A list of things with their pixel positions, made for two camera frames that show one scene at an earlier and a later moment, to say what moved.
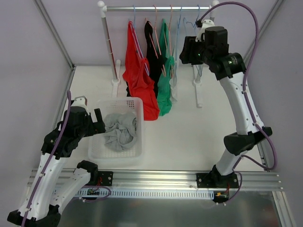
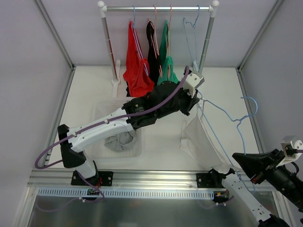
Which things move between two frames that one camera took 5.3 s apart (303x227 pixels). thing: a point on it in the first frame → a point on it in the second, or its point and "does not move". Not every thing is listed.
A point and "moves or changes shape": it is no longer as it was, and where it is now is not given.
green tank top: x=164 y=98 does not move
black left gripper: x=98 y=121 → x=189 y=101
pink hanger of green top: x=169 y=25 moves or changes shape
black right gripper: x=187 y=51 → x=273 y=164
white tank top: x=173 y=81 → x=198 y=142
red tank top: x=137 y=73 does not move
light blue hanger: x=177 y=41 → x=236 y=120
